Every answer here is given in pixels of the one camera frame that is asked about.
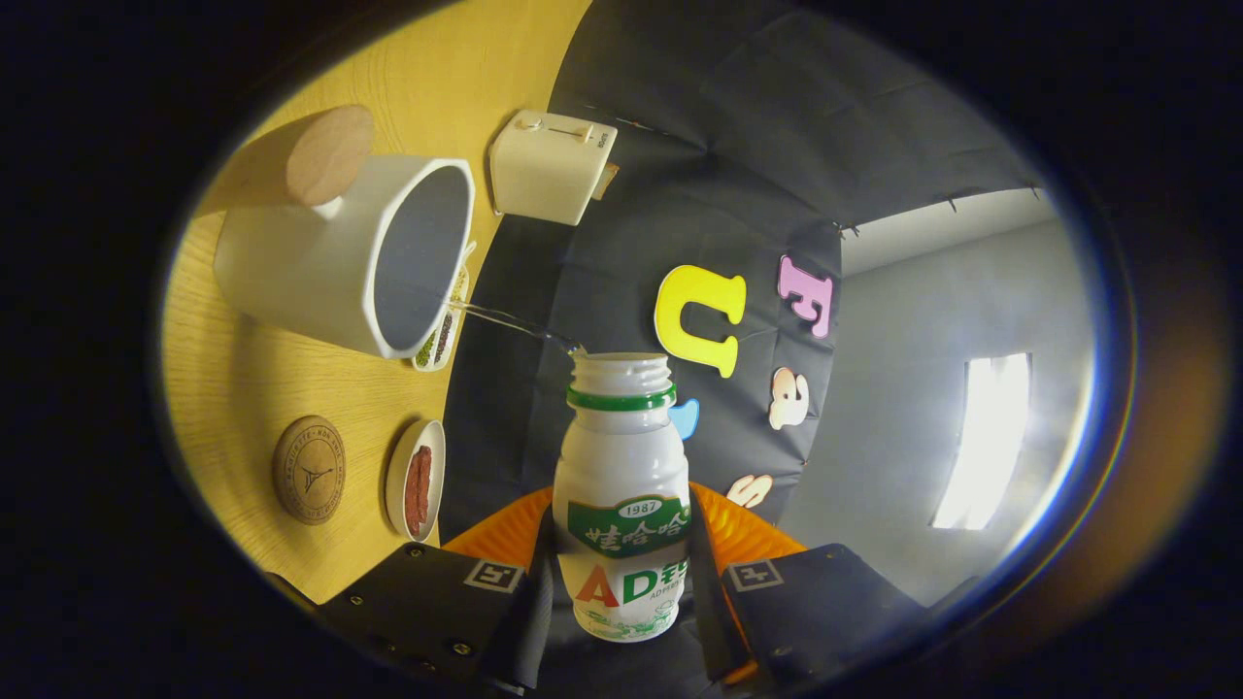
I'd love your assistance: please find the cream toaster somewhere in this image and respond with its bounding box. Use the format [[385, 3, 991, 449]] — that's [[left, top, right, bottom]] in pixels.
[[488, 110, 619, 227]]

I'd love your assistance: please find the wooden table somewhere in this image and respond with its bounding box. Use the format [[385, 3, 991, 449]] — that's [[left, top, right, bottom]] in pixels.
[[160, 0, 593, 605]]

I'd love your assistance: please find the ceiling light panel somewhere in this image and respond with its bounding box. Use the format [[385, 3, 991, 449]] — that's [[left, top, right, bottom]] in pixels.
[[930, 352, 1032, 531]]

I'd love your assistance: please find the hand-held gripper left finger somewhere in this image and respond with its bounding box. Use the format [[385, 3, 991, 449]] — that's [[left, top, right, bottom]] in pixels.
[[316, 485, 556, 695]]

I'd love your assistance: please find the clear juice stream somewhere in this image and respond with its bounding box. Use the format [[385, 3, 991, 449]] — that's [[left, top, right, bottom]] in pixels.
[[449, 299, 587, 356]]

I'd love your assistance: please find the round white plate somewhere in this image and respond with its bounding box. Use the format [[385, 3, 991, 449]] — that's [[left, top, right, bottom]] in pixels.
[[385, 419, 448, 543]]

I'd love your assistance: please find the divided white bean dish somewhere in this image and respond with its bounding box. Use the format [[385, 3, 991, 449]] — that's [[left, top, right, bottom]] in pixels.
[[412, 243, 479, 374]]

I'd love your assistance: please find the white cup wooden handle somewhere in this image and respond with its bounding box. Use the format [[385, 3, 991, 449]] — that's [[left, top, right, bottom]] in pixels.
[[194, 105, 477, 360]]

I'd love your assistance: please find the round wooden coaster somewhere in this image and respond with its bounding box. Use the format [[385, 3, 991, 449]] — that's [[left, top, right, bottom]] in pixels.
[[272, 416, 348, 526]]

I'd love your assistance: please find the black backdrop cloth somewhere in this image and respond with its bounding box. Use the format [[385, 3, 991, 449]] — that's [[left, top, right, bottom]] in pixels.
[[437, 0, 1045, 545]]

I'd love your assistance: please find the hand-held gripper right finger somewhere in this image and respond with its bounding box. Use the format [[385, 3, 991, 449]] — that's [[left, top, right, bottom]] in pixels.
[[688, 481, 928, 695]]

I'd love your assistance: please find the white juice bottle green label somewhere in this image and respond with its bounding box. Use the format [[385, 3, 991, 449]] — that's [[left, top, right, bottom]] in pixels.
[[553, 351, 692, 644]]

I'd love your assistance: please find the red-brown meat slice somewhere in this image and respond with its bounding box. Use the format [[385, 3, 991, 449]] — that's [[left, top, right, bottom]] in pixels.
[[405, 445, 434, 538]]

